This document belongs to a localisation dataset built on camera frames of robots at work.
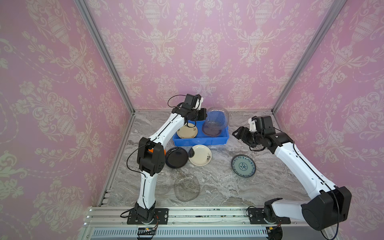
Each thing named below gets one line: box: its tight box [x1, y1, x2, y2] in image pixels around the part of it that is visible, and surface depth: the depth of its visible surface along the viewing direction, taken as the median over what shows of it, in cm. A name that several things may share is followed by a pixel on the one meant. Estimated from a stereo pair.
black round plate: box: [165, 147, 189, 169], surface depth 95 cm
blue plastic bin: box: [172, 120, 229, 147], surface depth 102 cm
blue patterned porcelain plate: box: [231, 154, 256, 178], surface depth 93 cm
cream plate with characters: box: [176, 122, 198, 139], surface depth 107 cm
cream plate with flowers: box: [188, 144, 212, 167], surface depth 97 cm
